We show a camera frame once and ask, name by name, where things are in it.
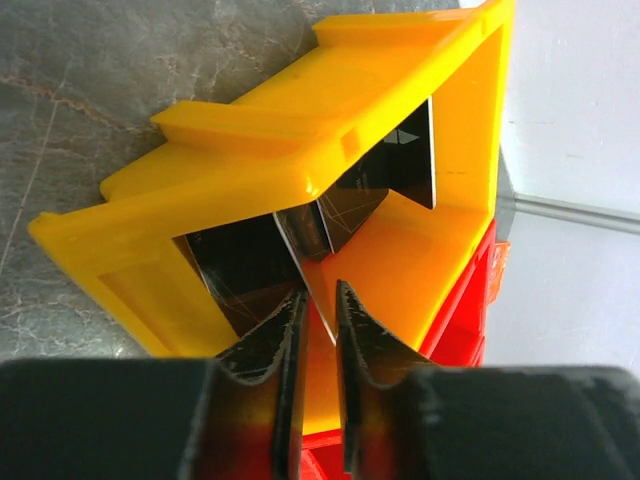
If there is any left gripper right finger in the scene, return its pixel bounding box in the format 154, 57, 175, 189
335, 281, 639, 479

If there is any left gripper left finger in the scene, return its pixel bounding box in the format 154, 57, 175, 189
1, 289, 308, 479

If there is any red bin with silver cards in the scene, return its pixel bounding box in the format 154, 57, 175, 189
299, 221, 496, 479

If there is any black card stack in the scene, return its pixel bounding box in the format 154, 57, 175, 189
186, 98, 436, 336

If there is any orange printed box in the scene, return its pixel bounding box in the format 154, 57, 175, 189
489, 241, 511, 303

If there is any yellow plastic bin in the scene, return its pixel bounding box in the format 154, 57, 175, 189
28, 1, 515, 435

